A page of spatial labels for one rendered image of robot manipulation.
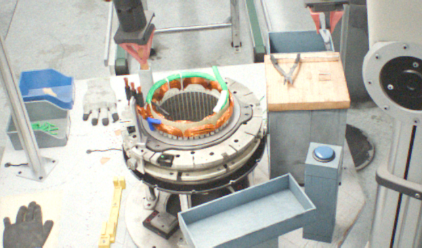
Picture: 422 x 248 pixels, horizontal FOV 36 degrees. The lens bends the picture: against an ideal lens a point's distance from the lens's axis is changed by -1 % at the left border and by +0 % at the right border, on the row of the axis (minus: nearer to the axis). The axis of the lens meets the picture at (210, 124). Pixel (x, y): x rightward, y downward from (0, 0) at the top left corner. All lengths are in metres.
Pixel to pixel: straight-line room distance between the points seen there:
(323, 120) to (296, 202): 0.29
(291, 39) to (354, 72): 1.36
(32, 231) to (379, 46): 1.03
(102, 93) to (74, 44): 1.80
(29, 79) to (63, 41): 1.75
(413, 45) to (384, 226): 0.45
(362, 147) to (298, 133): 1.40
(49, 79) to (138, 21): 0.82
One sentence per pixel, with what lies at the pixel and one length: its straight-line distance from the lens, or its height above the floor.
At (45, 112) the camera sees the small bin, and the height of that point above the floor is 0.81.
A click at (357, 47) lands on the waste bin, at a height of 0.33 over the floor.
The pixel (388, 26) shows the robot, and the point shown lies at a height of 1.52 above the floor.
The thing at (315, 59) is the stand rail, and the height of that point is 1.07.
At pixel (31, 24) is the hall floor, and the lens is 4.13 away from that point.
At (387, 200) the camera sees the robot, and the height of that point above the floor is 1.12.
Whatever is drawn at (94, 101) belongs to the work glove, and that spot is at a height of 0.80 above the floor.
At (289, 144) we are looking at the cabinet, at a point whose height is 0.93.
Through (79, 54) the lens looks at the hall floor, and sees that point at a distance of 3.75.
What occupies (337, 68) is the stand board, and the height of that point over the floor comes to 1.07.
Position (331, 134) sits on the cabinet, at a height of 0.96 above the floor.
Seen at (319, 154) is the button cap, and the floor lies 1.04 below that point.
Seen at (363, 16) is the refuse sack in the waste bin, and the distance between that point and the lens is 2.93.
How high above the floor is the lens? 2.03
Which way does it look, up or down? 40 degrees down
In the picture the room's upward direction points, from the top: 5 degrees counter-clockwise
